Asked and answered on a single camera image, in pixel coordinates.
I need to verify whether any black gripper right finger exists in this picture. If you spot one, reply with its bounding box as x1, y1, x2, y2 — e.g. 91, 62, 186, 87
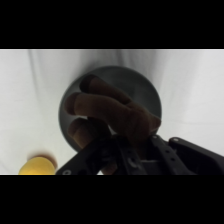
148, 134, 224, 176

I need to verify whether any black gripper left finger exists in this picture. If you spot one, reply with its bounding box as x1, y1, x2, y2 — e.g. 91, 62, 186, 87
55, 134, 148, 176

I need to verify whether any brown plush deer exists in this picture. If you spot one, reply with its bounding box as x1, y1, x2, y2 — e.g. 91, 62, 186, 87
63, 74, 163, 176

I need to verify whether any grey metal bowl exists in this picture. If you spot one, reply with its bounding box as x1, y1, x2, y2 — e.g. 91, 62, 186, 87
58, 65, 163, 153

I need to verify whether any yellow ball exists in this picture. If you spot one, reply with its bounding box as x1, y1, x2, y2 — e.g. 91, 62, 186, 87
18, 154, 58, 176

